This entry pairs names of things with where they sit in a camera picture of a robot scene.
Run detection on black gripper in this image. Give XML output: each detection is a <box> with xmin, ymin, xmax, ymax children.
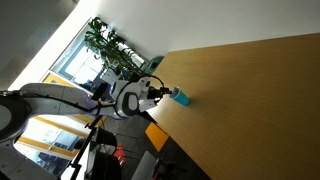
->
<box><xmin>147</xmin><ymin>86</ymin><xmax>171</xmax><ymax>99</ymax></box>

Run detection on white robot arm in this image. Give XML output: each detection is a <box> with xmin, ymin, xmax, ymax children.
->
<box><xmin>0</xmin><ymin>77</ymin><xmax>172</xmax><ymax>143</ymax></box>

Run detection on blue paper cup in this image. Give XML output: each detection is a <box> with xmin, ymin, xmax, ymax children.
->
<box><xmin>169</xmin><ymin>87</ymin><xmax>190</xmax><ymax>106</ymax></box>

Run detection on teal bin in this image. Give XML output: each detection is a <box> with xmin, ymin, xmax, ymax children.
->
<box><xmin>145</xmin><ymin>56</ymin><xmax>164</xmax><ymax>75</ymax></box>

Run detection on green potted plant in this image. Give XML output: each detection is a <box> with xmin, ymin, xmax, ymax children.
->
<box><xmin>84</xmin><ymin>17</ymin><xmax>145</xmax><ymax>80</ymax></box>

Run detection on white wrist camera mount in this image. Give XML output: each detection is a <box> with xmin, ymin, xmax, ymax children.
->
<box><xmin>138</xmin><ymin>77</ymin><xmax>156</xmax><ymax>112</ymax></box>

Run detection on black camera tripod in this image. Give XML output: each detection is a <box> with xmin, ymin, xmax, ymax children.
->
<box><xmin>70</xmin><ymin>84</ymin><xmax>107</xmax><ymax>180</ymax></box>

